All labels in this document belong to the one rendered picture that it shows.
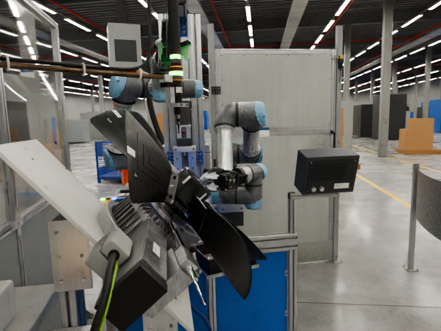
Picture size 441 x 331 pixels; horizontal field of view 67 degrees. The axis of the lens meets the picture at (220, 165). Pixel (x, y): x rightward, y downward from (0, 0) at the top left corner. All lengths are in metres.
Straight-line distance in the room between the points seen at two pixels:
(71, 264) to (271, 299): 1.04
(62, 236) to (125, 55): 4.32
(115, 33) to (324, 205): 3.63
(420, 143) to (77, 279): 12.93
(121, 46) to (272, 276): 4.15
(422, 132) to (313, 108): 10.42
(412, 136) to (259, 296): 11.94
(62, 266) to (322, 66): 2.74
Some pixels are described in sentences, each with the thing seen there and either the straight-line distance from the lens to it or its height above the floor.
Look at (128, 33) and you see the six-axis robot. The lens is 5.25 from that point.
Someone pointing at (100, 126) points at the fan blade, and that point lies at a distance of 1.06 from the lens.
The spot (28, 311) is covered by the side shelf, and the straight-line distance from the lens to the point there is 1.22.
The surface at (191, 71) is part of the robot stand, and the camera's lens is 2.10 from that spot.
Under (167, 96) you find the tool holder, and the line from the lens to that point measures 1.09.
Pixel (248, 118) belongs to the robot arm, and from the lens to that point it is 1.55.
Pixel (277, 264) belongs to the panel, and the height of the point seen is 0.70.
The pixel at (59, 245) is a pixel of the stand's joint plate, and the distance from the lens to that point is 1.03.
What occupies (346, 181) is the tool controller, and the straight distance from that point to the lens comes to 1.68.
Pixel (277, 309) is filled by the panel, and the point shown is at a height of 0.47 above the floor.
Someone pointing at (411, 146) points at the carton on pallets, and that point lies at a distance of 13.36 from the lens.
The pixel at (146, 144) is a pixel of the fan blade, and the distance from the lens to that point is 0.82.
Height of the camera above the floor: 1.41
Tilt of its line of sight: 8 degrees down
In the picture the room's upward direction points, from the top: 2 degrees counter-clockwise
